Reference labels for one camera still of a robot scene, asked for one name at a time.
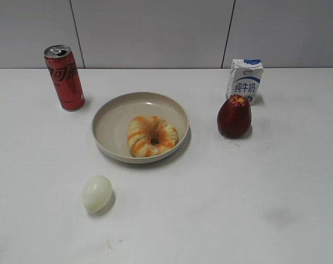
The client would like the dark red wax apple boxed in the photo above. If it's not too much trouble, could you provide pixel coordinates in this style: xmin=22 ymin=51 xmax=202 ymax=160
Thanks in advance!
xmin=217 ymin=95 xmax=252 ymax=138

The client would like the white peeled egg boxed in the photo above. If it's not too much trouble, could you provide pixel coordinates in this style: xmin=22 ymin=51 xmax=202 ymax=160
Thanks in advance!
xmin=82 ymin=175 xmax=113 ymax=213

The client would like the red cola can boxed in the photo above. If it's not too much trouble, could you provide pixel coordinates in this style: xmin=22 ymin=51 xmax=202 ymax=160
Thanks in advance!
xmin=44 ymin=45 xmax=85 ymax=111

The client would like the white blue milk carton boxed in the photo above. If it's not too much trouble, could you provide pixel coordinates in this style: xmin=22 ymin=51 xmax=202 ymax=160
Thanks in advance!
xmin=226 ymin=59 xmax=264 ymax=105

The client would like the beige round plate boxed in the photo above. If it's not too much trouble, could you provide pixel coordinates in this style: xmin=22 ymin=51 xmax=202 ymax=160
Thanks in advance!
xmin=91 ymin=92 xmax=191 ymax=164

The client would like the ring-shaped striped croissant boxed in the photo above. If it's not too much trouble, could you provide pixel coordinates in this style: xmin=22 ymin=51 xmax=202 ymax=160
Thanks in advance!
xmin=127 ymin=115 xmax=178 ymax=158

